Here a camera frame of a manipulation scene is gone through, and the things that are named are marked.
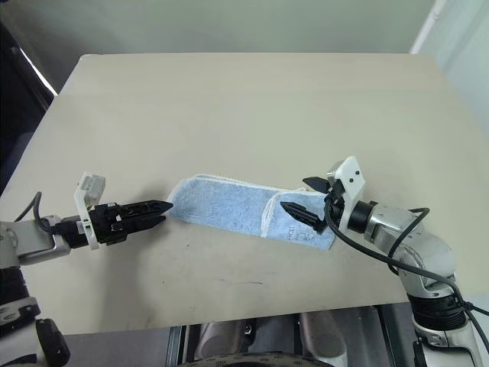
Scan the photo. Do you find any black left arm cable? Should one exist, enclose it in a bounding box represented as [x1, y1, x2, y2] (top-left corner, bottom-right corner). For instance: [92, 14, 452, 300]
[14, 190, 53, 235]

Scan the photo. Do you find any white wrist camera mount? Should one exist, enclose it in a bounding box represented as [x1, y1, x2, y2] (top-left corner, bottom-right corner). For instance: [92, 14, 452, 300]
[73, 171, 107, 251]
[325, 155, 367, 231]

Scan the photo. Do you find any dark cabinet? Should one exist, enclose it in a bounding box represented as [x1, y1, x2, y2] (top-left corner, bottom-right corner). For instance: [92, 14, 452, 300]
[0, 21, 59, 196]

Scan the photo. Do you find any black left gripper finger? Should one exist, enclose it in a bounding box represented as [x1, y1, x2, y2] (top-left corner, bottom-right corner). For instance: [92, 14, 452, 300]
[117, 199, 175, 220]
[123, 215, 167, 235]

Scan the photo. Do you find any metal table frame bar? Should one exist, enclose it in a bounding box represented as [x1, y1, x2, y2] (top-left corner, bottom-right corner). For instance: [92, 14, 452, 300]
[167, 324, 193, 367]

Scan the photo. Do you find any light blue terry towel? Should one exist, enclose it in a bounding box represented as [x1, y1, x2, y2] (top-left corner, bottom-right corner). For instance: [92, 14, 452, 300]
[167, 173, 338, 252]

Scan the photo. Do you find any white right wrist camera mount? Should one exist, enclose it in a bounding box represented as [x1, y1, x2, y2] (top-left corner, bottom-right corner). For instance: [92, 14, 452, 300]
[325, 155, 367, 231]

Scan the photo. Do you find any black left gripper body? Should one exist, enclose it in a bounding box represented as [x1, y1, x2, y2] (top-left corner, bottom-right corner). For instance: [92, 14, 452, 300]
[89, 203, 129, 246]

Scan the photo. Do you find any black dotted round rim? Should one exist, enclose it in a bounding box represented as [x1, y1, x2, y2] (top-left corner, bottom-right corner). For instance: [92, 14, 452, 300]
[205, 350, 319, 367]

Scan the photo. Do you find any white window frame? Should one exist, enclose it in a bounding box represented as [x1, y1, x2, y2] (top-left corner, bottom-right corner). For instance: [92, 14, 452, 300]
[409, 0, 489, 77]

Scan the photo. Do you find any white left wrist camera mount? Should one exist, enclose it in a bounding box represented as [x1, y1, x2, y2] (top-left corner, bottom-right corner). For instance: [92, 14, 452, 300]
[73, 171, 107, 251]

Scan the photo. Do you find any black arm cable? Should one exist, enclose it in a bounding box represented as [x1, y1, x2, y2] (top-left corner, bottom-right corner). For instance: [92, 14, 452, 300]
[323, 193, 489, 347]
[14, 190, 53, 235]

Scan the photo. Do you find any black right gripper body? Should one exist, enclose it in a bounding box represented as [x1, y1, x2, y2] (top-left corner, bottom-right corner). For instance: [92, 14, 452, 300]
[322, 183, 348, 229]

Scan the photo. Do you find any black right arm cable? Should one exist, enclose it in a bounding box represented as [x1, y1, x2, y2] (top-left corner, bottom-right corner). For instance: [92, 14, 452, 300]
[323, 193, 489, 347]

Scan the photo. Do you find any grey rounded shape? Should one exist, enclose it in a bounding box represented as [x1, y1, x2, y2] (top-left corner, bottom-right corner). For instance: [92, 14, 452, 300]
[299, 310, 348, 365]
[197, 320, 254, 362]

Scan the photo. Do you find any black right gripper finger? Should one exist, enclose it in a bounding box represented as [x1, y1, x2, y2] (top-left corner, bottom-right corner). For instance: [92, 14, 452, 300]
[280, 201, 326, 235]
[302, 176, 330, 194]

